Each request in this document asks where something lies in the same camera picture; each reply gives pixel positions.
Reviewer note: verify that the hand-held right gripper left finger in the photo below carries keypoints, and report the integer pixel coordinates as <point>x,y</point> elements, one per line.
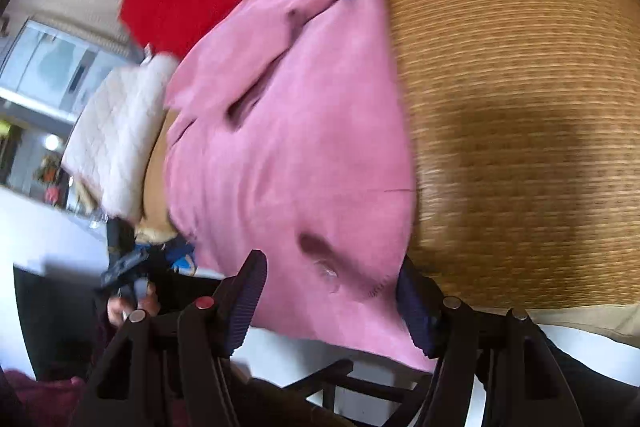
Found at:
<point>245,302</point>

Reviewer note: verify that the person's left hand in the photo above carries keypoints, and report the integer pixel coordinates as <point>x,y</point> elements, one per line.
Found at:
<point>120,309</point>

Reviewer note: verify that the pink garment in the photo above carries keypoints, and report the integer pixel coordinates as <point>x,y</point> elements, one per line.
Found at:
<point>300,132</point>

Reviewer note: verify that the red flower decoration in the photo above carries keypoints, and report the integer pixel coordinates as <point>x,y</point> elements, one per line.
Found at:
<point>50,177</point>

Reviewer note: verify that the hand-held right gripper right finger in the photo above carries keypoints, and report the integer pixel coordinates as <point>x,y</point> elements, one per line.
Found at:
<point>415,307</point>

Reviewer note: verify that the dark red cloth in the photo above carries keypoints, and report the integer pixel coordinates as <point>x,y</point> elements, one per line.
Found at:
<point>40,399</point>

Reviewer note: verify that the black stool frame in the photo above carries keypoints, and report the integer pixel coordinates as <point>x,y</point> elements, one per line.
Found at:
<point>350,382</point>

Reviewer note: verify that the blue patterned item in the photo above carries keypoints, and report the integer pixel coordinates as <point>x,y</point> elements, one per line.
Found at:
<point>181,259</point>

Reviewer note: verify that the window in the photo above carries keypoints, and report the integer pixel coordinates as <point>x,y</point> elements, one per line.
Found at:
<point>50,62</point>

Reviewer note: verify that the woven bamboo mat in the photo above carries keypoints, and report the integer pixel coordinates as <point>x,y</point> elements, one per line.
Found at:
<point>500,107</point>

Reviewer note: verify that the white quilted pillow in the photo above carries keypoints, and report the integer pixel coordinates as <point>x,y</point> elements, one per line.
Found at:
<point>115,132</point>

